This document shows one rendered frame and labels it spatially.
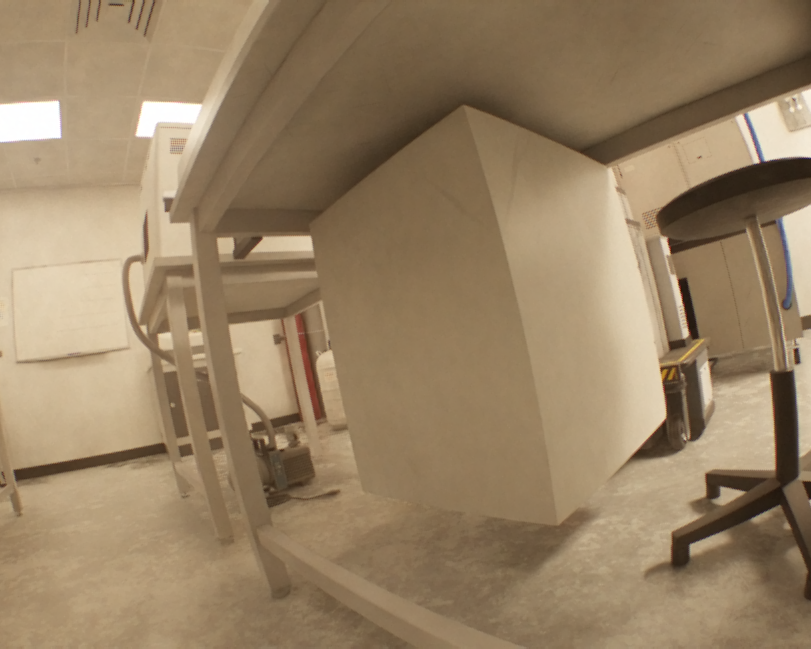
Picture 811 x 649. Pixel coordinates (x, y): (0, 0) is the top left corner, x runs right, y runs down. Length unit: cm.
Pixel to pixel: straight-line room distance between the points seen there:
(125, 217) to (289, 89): 427
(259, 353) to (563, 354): 417
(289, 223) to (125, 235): 373
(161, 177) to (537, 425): 135
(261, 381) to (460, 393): 403
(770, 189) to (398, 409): 71
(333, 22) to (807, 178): 64
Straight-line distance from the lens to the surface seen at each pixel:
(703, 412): 148
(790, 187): 69
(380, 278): 77
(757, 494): 86
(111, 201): 483
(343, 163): 88
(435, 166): 68
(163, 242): 144
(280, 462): 185
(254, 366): 459
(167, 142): 161
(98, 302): 446
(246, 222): 100
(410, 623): 50
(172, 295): 137
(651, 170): 252
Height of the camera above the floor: 47
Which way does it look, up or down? 4 degrees up
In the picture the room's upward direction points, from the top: 12 degrees counter-clockwise
